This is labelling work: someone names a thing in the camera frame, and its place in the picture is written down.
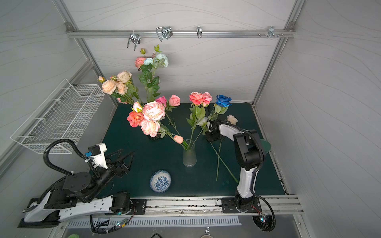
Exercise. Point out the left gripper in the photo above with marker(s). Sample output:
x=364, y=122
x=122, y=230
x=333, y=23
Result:
x=115, y=166

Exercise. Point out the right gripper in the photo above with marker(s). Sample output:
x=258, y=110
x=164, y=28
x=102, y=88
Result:
x=212, y=136

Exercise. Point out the white peony flower stem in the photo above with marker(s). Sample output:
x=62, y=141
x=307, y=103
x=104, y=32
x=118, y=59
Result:
x=204, y=124

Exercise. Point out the red pink rose stem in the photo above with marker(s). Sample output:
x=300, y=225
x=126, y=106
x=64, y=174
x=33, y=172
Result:
x=198, y=103

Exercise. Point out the blue rose stem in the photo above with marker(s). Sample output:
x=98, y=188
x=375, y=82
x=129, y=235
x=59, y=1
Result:
x=220, y=107

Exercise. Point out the clear ribbed glass vase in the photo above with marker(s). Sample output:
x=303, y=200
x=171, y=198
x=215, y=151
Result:
x=189, y=155

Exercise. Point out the pink tulip stem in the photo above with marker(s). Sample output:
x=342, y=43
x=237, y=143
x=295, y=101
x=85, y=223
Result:
x=176, y=138

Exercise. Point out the dark red glass vase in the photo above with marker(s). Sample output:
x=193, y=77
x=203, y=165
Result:
x=157, y=137

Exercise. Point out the peach pink peony spray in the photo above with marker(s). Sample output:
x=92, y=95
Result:
x=121, y=87

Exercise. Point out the small pink rose spray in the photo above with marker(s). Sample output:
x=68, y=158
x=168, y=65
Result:
x=232, y=121

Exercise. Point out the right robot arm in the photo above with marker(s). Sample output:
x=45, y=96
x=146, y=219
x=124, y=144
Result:
x=250, y=155

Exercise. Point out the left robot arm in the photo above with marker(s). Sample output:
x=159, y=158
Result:
x=75, y=194

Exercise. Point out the blue white porcelain bowl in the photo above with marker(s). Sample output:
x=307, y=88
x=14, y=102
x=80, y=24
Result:
x=160, y=181

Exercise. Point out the metal hook clamp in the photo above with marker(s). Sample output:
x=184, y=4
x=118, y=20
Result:
x=271, y=34
x=164, y=32
x=133, y=40
x=199, y=32

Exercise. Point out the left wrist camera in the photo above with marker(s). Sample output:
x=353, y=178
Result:
x=96, y=154

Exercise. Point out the white wire basket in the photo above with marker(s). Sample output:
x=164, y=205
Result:
x=65, y=114

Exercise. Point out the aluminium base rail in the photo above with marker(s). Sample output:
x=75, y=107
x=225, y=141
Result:
x=215, y=206

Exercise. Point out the aluminium crossbar rail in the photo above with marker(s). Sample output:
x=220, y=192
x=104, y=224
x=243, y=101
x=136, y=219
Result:
x=114, y=34

